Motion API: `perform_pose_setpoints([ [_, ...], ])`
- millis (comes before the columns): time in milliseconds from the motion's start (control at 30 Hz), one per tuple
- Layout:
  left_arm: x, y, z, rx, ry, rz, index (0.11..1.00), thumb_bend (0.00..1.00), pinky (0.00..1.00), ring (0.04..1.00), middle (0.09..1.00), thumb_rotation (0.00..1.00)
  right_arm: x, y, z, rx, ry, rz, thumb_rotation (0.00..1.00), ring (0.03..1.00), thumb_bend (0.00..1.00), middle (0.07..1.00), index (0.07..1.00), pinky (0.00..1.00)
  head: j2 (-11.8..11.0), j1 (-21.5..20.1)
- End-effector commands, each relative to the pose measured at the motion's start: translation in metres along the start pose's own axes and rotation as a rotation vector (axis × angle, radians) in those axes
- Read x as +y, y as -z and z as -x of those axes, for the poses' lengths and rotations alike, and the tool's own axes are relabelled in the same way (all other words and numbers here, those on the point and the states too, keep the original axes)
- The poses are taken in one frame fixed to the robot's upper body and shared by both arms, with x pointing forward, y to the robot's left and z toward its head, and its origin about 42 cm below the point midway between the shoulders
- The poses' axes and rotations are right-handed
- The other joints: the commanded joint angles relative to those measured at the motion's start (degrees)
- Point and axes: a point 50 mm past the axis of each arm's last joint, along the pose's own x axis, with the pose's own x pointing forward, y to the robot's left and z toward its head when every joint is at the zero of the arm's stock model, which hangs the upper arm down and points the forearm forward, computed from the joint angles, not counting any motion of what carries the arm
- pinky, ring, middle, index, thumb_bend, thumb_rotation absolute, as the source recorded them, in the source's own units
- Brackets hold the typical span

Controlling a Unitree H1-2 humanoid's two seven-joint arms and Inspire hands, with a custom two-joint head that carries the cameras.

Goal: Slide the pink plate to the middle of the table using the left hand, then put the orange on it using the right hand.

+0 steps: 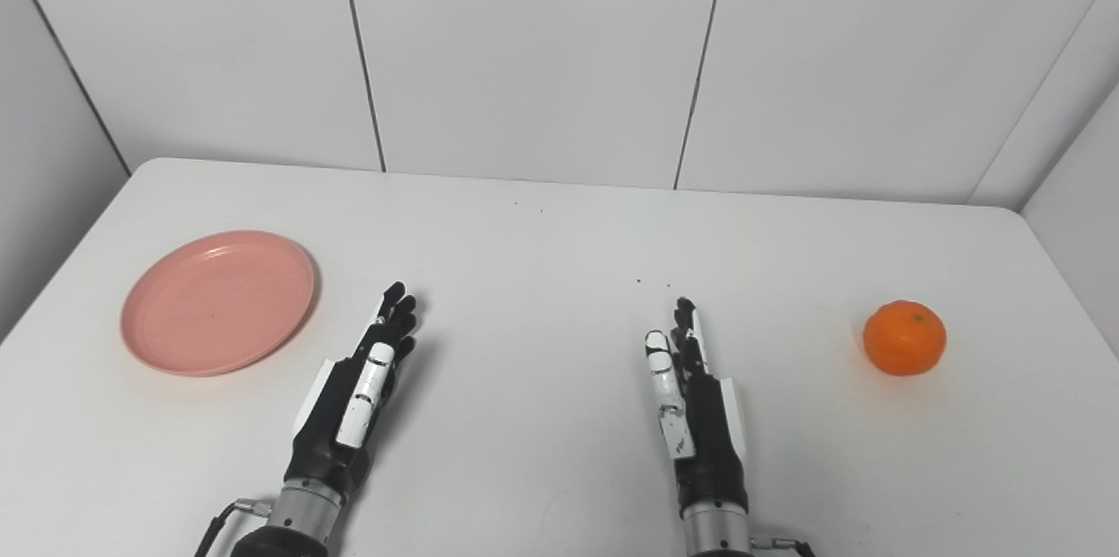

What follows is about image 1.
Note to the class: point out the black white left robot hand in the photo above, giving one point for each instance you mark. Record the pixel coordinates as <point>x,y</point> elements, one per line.
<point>328,439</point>

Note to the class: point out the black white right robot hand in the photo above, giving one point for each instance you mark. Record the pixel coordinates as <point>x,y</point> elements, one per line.
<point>717,443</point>

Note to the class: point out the pink round plate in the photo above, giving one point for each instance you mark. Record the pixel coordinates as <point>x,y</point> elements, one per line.
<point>217,303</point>

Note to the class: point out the orange mandarin fruit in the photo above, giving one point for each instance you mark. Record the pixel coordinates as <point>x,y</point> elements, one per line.
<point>905,338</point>

